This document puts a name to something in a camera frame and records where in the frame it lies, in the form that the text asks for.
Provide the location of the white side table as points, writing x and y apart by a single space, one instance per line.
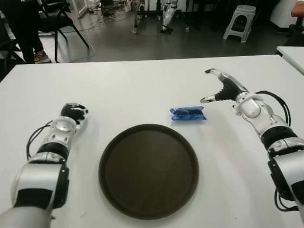
293 55

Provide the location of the blue Oreo cookie packet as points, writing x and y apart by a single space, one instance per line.
187 114

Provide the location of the black wheeled metal frame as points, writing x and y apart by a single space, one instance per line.
135 16

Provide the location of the black folding chair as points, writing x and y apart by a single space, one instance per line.
57 22

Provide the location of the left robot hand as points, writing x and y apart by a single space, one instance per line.
71 111

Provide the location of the white framed board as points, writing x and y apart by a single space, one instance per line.
82 9

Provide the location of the standing person in black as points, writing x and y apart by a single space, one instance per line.
26 35

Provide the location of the grey plastic stool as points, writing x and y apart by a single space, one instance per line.
242 12

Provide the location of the round dark brown tray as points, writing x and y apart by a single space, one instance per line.
148 171

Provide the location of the black bag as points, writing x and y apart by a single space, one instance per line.
294 35

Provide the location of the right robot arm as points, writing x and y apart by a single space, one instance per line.
280 135

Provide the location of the seated person in white shirt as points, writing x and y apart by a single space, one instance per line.
299 10

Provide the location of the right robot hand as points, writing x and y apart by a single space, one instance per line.
229 91

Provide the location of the white humanoid robot leg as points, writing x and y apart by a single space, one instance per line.
167 14

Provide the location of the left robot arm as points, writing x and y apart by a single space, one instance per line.
40 178

